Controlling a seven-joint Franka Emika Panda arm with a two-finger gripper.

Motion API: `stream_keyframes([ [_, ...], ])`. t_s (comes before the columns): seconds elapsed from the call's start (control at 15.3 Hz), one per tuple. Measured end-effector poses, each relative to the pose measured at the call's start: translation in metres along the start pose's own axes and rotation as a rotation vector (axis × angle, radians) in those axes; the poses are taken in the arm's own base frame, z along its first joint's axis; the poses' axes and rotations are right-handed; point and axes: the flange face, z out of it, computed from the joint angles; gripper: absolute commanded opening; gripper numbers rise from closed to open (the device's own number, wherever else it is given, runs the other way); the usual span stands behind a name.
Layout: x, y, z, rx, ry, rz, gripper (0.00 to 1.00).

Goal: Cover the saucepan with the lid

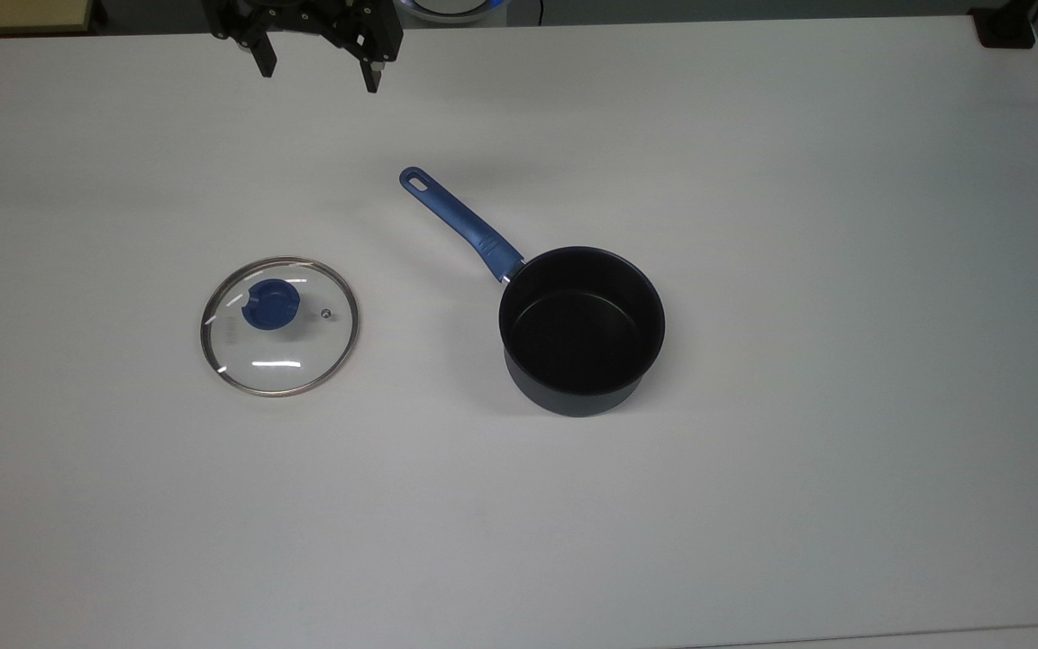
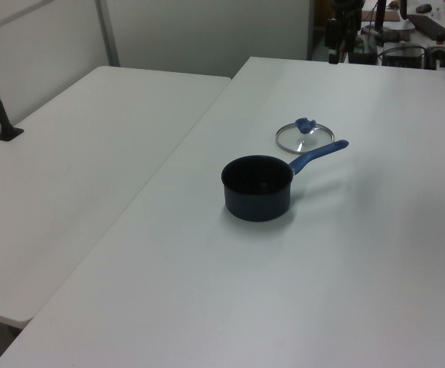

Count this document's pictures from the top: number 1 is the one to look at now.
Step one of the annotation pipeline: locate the dark saucepan with blue handle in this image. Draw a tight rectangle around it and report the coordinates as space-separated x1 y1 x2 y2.
398 166 667 418

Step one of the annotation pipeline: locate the black camera pole clamp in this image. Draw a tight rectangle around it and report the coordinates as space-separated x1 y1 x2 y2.
972 7 1038 50

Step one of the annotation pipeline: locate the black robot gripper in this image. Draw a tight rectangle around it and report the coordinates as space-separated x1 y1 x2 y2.
202 0 405 95

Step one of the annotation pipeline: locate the beige wooden board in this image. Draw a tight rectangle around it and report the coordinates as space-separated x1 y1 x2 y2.
0 0 94 35

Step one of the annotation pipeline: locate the glass lid with blue knob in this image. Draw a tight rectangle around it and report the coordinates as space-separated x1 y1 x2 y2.
199 256 361 398

